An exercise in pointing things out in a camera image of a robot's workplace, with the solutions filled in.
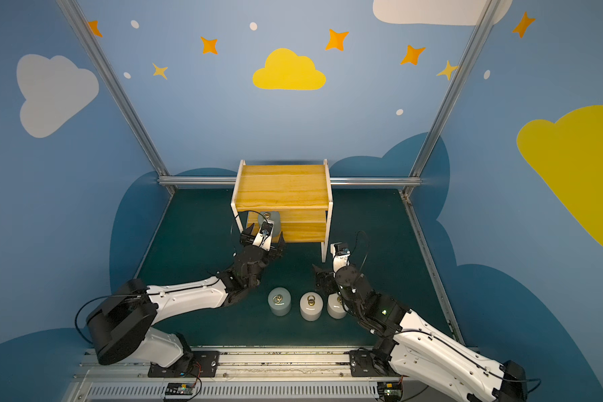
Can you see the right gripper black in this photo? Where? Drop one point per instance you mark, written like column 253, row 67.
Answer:
column 329, row 280

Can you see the white canister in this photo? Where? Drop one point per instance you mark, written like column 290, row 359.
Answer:
column 335, row 306
column 311, row 306

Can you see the grey-blue canister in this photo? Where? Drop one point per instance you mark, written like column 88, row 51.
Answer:
column 274, row 218
column 279, row 301

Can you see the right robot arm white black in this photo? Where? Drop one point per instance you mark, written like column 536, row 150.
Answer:
column 411, row 347

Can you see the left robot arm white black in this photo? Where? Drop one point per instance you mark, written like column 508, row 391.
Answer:
column 122, row 326

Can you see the right green circuit board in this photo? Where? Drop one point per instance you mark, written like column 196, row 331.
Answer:
column 389, row 391

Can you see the green circuit board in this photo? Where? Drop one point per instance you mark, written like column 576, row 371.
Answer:
column 389, row 391
column 179, row 391

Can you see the left green circuit board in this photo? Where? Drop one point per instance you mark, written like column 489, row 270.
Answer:
column 179, row 391

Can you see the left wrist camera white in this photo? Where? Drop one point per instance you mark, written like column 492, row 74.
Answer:
column 264, row 236

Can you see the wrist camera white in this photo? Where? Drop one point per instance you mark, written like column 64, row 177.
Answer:
column 264, row 236
column 341, row 254

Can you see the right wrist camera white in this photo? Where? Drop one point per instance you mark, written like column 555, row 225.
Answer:
column 341, row 254

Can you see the wooden two-tier shelf white frame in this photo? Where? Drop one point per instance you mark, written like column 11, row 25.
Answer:
column 300, row 193

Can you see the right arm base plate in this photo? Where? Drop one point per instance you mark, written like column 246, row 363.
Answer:
column 363, row 364

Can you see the aluminium mounting rail front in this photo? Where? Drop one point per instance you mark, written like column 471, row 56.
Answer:
column 246, row 374

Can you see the back aluminium frame bar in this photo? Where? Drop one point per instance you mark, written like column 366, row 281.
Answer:
column 335, row 181

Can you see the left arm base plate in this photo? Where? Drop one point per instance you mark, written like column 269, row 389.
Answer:
column 194, row 364

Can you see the left aluminium frame post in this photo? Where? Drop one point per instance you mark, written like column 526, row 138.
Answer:
column 76, row 18

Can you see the aluminium frame post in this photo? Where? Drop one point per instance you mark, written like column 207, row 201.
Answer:
column 76, row 18
column 469, row 57

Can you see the right aluminium frame post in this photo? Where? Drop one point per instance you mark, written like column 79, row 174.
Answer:
column 469, row 57

